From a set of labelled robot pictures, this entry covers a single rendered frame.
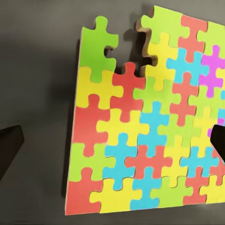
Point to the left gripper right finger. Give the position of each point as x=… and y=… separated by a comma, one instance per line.
x=217, y=139

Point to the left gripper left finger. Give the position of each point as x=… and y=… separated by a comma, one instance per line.
x=11, y=140

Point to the desk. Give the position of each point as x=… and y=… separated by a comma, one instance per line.
x=39, y=53

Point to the jigsaw puzzle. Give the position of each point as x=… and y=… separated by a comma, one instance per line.
x=144, y=143

